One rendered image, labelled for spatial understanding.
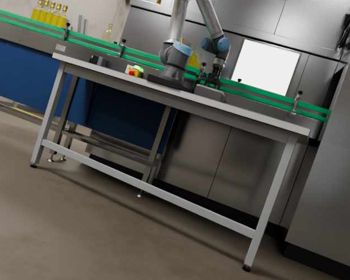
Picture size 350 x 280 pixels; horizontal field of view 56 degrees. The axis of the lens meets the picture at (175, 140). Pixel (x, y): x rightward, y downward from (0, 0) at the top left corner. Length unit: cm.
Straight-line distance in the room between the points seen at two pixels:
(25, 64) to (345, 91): 223
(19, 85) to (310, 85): 216
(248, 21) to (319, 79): 66
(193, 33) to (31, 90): 130
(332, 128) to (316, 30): 80
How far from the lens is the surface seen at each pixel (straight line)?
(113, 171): 197
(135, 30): 279
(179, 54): 188
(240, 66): 253
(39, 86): 272
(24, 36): 286
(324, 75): 259
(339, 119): 219
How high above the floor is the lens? 60
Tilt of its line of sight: 4 degrees down
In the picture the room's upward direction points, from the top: 19 degrees clockwise
